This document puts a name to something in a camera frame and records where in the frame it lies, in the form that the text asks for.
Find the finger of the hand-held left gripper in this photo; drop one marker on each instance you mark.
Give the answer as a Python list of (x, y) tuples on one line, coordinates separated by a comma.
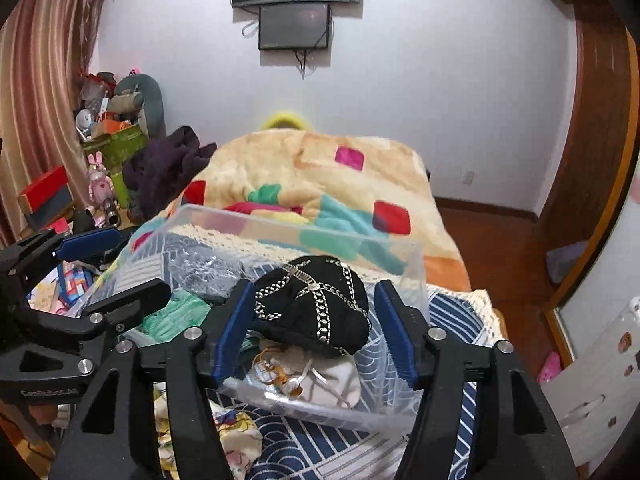
[(92, 245), (135, 301)]

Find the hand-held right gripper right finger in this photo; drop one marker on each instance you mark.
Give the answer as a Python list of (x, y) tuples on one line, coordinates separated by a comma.
[(396, 332)]

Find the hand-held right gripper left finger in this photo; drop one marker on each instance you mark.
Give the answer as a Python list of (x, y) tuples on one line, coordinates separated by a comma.
[(231, 332)]

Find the clear plastic storage box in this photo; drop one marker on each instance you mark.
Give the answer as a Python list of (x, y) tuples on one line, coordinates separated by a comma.
[(350, 255)]

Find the silver metal cylinder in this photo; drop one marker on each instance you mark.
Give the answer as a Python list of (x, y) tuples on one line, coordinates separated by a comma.
[(112, 212)]

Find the green knitted cloth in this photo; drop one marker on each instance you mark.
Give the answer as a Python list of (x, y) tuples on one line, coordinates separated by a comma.
[(175, 317)]

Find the plastic wrapped grey cloth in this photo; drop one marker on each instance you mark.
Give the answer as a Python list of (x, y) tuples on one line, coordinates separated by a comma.
[(207, 275)]

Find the pink bunny toy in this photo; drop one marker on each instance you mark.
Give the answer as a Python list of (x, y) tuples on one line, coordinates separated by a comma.
[(99, 182)]

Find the red box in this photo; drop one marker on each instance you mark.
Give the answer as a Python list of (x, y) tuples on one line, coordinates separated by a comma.
[(45, 187)]

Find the dark purple cloth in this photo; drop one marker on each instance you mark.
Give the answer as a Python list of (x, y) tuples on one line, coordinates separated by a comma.
[(160, 170)]

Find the cartoon printed cloth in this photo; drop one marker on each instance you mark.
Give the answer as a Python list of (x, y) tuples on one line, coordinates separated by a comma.
[(240, 435)]

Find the green cardboard box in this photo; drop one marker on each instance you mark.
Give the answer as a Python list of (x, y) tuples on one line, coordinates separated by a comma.
[(117, 145)]

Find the blue wave pattern sheet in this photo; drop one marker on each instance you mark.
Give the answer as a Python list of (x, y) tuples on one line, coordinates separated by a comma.
[(310, 452)]

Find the grey green plush toy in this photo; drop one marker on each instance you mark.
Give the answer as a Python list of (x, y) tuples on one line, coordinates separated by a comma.
[(152, 105)]

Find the pink slipper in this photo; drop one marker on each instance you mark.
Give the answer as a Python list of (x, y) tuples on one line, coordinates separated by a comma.
[(550, 369)]

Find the striped pink curtain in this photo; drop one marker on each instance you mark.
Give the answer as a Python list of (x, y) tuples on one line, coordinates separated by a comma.
[(40, 85)]

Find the colourful patchwork fleece blanket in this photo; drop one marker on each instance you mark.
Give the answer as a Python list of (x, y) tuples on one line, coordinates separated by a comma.
[(310, 170)]

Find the white bag with stickers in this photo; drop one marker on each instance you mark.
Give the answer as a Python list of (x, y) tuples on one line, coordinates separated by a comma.
[(595, 390)]

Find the yellow round object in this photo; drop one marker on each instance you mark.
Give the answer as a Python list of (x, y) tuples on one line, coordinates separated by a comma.
[(285, 119)]

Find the brown wooden wardrobe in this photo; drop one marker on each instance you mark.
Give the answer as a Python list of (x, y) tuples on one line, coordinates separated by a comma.
[(595, 110)]

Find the white wall socket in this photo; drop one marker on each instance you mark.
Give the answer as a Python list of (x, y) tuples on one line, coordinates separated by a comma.
[(468, 178)]

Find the small black wall monitor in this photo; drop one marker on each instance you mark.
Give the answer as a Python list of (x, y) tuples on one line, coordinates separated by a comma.
[(294, 26)]

